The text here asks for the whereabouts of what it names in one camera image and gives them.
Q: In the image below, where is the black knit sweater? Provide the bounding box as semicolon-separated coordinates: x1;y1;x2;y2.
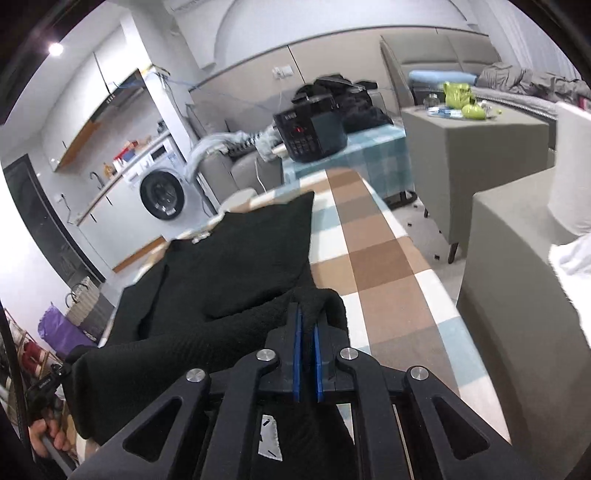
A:
62;190;357;480

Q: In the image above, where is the pile of black clothes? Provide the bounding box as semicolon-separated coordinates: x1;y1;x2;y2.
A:
291;74;394;134

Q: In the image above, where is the person left hand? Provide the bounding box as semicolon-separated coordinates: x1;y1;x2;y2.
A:
28;418;72;459

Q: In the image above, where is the purple paper bag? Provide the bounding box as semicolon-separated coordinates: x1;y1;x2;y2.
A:
37;304;96;359

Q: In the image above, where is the checkered table cloth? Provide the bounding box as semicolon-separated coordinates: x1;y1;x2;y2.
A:
73;166;514;462

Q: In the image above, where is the woven laundry basket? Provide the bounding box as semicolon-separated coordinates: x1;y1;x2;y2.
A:
64;277;114;343

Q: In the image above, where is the white round stool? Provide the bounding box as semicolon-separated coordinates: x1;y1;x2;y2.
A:
218;187;257;213

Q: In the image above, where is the white kitchen cabinet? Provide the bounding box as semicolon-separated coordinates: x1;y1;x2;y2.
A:
78;179;164;271

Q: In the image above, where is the small teal checkered table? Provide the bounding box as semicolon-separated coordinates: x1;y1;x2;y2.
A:
283;124;415;199

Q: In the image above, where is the grey near cabinet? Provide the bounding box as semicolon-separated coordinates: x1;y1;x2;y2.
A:
458;170;590;479

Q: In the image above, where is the grey sofa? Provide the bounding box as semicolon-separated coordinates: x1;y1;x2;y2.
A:
186;90;284;209

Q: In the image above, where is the black electric pressure cooker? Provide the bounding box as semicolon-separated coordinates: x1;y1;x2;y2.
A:
273;95;348;163

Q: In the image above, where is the grey bedside cabinet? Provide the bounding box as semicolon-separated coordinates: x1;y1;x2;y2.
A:
402;106;550;263

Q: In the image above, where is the white washing machine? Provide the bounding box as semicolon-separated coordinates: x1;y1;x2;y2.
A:
123;134;215;239

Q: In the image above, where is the white cloth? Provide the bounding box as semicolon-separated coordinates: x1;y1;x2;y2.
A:
548;234;591;345

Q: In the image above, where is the white paper towel roll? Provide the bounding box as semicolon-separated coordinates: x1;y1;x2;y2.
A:
548;102;591;236

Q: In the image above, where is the green plush toy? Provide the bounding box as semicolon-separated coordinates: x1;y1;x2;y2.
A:
443;82;487;120

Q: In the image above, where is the blue pillow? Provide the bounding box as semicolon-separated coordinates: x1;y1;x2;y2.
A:
408;70;478;87

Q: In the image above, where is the grey bed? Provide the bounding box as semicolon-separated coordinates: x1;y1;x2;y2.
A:
380;30;590;120

